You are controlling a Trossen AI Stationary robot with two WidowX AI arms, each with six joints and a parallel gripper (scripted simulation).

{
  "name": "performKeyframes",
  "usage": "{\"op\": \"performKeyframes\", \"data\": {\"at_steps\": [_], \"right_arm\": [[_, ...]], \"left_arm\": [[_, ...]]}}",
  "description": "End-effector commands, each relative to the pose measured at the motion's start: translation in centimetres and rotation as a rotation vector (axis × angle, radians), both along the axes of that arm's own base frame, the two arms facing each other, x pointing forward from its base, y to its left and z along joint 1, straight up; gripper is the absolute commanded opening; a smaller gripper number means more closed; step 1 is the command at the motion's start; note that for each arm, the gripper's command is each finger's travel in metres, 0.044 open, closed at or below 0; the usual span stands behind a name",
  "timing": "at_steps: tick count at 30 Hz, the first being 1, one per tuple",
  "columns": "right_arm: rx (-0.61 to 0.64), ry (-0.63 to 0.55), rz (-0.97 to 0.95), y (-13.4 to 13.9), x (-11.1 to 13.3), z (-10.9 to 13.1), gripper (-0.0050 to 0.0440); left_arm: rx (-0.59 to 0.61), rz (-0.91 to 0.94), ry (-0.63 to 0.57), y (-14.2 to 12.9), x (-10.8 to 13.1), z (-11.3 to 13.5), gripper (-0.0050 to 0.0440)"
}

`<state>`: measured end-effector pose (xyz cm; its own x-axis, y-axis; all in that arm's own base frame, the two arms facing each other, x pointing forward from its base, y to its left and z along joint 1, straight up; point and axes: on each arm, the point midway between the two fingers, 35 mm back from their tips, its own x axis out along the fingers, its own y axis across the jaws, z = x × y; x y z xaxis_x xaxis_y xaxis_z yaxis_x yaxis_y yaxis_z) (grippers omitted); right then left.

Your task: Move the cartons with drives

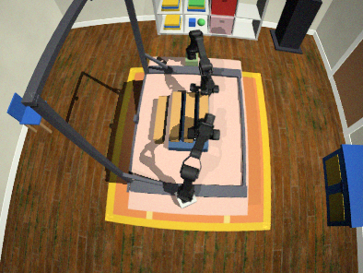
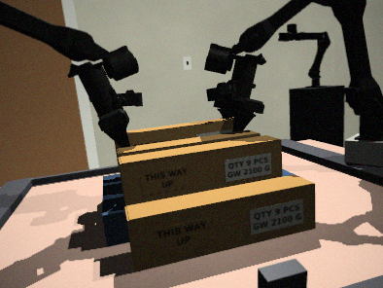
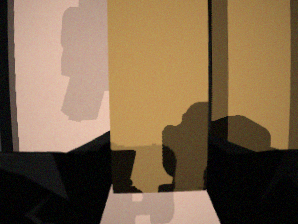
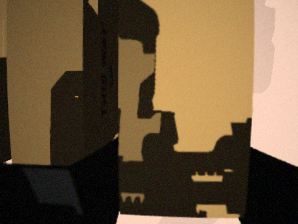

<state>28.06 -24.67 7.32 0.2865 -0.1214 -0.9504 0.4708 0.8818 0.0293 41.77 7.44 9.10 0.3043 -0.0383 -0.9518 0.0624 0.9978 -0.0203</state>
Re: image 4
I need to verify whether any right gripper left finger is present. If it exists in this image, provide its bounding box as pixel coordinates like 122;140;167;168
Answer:
0;137;120;224

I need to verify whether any brown cardboard carton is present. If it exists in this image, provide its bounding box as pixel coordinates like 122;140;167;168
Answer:
6;0;119;166
118;0;255;218
0;0;11;163

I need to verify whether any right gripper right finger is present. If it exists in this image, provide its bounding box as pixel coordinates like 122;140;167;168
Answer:
238;147;298;224

